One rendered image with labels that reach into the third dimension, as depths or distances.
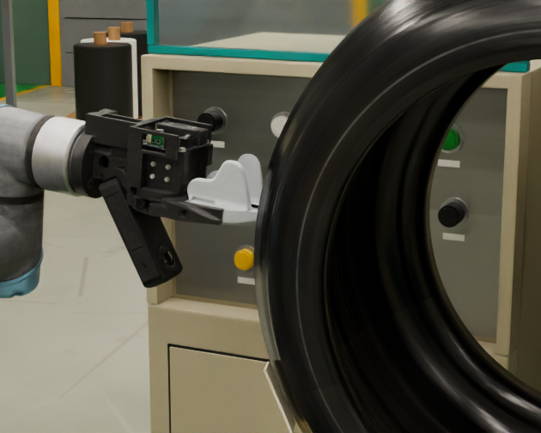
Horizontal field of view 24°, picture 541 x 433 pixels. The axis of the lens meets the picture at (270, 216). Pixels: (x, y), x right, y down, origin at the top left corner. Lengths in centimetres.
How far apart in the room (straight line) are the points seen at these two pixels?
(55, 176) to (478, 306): 70
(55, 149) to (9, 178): 7
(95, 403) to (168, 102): 220
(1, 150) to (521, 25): 56
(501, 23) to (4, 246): 56
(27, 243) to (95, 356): 304
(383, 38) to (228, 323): 90
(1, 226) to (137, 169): 17
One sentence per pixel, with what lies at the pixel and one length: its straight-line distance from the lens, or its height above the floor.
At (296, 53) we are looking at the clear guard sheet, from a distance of 171.
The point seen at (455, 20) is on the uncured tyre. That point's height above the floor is 139.
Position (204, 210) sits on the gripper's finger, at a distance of 116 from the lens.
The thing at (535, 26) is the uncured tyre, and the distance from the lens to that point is 94.
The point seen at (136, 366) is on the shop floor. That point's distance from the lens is 423.
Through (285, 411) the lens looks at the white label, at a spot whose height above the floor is 105.
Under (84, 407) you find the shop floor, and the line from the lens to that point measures 391.
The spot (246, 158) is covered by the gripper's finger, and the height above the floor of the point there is 124.
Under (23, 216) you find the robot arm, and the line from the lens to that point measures 129.
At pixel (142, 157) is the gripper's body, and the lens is 118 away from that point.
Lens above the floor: 146
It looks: 14 degrees down
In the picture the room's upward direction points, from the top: straight up
